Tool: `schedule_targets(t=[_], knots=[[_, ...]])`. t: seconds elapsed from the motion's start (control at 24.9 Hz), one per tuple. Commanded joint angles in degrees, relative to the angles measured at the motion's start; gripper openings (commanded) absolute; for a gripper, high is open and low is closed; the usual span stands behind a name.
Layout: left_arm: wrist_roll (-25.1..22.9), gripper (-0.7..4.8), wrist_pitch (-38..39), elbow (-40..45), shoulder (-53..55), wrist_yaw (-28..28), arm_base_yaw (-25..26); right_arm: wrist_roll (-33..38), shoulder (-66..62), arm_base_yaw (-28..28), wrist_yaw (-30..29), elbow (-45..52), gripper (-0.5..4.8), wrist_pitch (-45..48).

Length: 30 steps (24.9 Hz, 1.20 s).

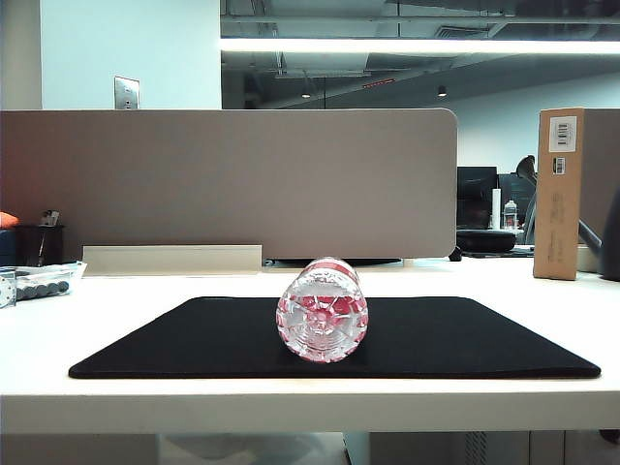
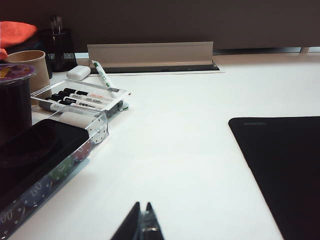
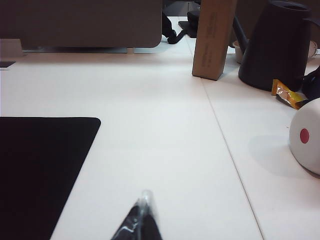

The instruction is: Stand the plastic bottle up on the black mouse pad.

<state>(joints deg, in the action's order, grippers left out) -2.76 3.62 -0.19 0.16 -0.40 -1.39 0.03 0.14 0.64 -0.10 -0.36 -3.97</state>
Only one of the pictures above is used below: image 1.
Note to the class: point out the black computer monitor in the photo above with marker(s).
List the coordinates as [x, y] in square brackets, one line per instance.
[476, 196]

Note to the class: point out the dark grey watering can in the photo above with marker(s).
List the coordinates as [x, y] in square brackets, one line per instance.
[610, 242]

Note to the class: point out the beige desk divider panel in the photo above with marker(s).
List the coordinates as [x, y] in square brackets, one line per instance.
[227, 184]

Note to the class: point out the bag of black round parts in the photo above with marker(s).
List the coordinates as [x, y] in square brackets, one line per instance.
[46, 285]

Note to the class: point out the tall brown cardboard box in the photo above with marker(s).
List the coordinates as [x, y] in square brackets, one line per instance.
[558, 194]

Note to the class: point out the black mouse pad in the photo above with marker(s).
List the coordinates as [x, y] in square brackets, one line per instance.
[334, 345]

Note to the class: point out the clear red-labelled plastic water bottle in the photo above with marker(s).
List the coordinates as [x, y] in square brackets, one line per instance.
[321, 315]

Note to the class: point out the silver wall switch plate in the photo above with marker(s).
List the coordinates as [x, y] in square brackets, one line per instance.
[126, 92]

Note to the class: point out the white paper roll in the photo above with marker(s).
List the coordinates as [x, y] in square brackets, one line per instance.
[495, 208]

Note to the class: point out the black round cushion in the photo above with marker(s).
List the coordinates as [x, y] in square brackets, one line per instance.
[486, 238]

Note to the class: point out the orange cushion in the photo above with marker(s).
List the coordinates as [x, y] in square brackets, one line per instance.
[7, 219]

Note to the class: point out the black pen holder cup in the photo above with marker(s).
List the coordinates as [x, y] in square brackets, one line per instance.
[41, 244]

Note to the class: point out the long white ceiling light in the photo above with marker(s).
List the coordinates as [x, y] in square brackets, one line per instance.
[416, 45]

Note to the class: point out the white perforated metal disc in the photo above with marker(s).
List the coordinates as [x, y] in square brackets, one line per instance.
[7, 289]

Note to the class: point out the grey office chair back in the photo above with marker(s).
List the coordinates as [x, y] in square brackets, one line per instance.
[528, 194]

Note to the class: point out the small distant water bottle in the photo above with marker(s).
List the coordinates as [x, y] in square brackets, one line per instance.
[509, 214]

